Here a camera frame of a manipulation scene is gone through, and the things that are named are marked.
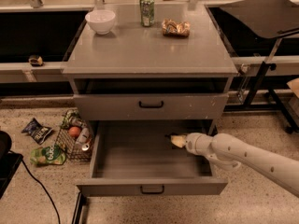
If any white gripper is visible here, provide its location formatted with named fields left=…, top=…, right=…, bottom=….
left=170, top=133, right=213, bottom=156

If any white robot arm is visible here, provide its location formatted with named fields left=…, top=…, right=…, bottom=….
left=170, top=133, right=299, bottom=197

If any open grey middle drawer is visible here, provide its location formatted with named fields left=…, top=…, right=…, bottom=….
left=77, top=120, right=227, bottom=197

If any grey drawer cabinet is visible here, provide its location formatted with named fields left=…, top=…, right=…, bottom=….
left=64, top=4, right=236, bottom=133

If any closed grey upper drawer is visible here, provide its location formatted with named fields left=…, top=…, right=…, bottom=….
left=74, top=94, right=228, bottom=120

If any metal can in basket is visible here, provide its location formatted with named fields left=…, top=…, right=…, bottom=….
left=81, top=139, right=93, bottom=152

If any white bottle in basket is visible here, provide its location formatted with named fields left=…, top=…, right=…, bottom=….
left=76, top=127, right=90, bottom=145

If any orange fruit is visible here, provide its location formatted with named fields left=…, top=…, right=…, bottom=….
left=68, top=126, right=81, bottom=138

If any green bag in basket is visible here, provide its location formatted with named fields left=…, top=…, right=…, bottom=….
left=61, top=109, right=86, bottom=129

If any golden snack bag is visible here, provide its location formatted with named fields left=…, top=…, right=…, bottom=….
left=162, top=19, right=191, bottom=37

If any green snack pouch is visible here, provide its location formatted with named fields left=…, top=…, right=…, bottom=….
left=30, top=145, right=66, bottom=165

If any blue chip bag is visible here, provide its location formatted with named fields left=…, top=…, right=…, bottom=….
left=21, top=118, right=52, bottom=145

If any green soda can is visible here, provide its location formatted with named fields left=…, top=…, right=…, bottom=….
left=139, top=0, right=154, bottom=27

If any white bowl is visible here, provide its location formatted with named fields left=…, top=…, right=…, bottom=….
left=85, top=9, right=116, bottom=35

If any black tray on stand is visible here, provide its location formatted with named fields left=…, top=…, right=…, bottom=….
left=207, top=0, right=298, bottom=133

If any yellow tape measure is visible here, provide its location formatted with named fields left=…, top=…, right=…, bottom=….
left=28, top=55, right=43, bottom=66

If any black object left edge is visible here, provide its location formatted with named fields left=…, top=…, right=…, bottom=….
left=0, top=131, right=23, bottom=199

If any wire basket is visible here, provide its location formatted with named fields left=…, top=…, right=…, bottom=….
left=54, top=109, right=94, bottom=162

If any black cable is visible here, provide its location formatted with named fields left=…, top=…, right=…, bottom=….
left=8, top=150, right=62, bottom=224

